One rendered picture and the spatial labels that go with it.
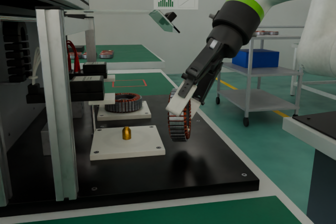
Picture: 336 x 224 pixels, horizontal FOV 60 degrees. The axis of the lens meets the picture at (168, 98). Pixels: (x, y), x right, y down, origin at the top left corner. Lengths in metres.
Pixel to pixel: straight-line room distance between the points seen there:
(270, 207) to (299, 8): 6.70
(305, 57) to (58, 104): 0.72
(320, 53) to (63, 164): 0.73
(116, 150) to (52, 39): 0.28
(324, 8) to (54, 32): 0.75
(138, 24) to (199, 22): 1.26
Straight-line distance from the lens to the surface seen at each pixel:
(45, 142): 0.64
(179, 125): 0.57
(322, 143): 0.85
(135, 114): 0.83
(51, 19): 0.42
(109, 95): 0.64
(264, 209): 0.51
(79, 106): 0.86
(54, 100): 0.44
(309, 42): 0.95
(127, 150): 0.61
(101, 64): 0.84
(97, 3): 5.96
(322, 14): 0.96
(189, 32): 6.12
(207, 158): 0.60
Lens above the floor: 1.03
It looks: 14 degrees down
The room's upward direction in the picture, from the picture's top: straight up
